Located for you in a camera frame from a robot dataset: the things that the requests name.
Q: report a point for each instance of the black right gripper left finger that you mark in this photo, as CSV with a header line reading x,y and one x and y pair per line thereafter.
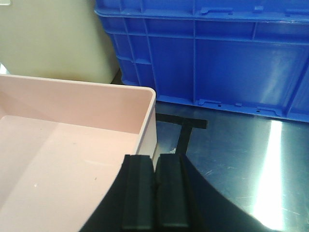
x,y
128,205

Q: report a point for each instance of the blue plastic crate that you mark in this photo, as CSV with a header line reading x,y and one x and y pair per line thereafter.
x,y
244,56

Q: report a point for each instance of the pink plastic bin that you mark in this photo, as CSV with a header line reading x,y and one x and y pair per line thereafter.
x,y
62,144

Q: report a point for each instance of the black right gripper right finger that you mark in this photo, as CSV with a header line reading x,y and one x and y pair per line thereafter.
x,y
187,202

